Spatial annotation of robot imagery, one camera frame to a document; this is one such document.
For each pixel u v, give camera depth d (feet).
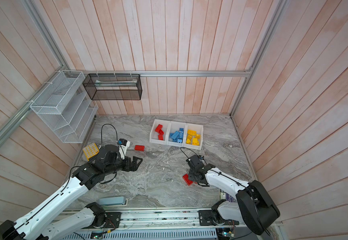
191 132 3.52
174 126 3.45
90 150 3.22
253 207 1.37
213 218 2.20
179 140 3.23
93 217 2.01
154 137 3.46
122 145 2.15
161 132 3.51
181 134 3.40
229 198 2.56
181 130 3.51
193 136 3.51
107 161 1.84
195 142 3.22
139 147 3.23
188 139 3.31
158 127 3.53
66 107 2.40
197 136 3.53
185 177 2.81
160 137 3.42
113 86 3.43
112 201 2.45
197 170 2.18
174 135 3.31
